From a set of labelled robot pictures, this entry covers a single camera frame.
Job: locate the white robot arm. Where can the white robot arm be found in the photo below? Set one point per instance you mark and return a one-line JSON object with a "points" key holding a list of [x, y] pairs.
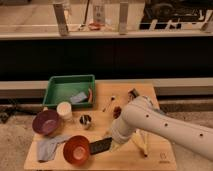
{"points": [[141, 114]]}

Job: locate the grey cloth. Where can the grey cloth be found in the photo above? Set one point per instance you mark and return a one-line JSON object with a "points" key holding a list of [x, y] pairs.
{"points": [[46, 148]]}

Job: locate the brown pine cone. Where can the brown pine cone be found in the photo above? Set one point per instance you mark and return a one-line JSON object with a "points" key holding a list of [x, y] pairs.
{"points": [[116, 112]]}

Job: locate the small metal cup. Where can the small metal cup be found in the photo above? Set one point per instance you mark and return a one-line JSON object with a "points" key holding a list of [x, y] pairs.
{"points": [[85, 121]]}

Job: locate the wooden board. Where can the wooden board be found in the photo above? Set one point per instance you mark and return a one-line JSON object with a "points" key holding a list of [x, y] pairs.
{"points": [[128, 157]]}

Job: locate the black eraser block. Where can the black eraser block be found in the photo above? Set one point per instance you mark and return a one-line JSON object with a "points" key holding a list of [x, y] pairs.
{"points": [[100, 146]]}

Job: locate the green plastic tray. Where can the green plastic tray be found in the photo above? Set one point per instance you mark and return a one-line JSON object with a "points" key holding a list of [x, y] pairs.
{"points": [[62, 88]]}

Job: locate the grey sponge in tray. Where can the grey sponge in tray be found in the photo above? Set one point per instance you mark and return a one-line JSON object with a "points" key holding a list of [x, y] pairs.
{"points": [[78, 98]]}

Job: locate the white paper cup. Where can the white paper cup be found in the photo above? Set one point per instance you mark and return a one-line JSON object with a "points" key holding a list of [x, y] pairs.
{"points": [[64, 109]]}

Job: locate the red item in tray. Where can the red item in tray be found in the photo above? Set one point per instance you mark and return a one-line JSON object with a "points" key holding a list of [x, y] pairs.
{"points": [[90, 97]]}

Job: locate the purple bowl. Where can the purple bowl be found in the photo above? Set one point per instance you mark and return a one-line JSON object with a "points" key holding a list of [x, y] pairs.
{"points": [[46, 122]]}

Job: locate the red-orange bowl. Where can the red-orange bowl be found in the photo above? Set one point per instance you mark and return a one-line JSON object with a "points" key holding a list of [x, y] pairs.
{"points": [[76, 150]]}

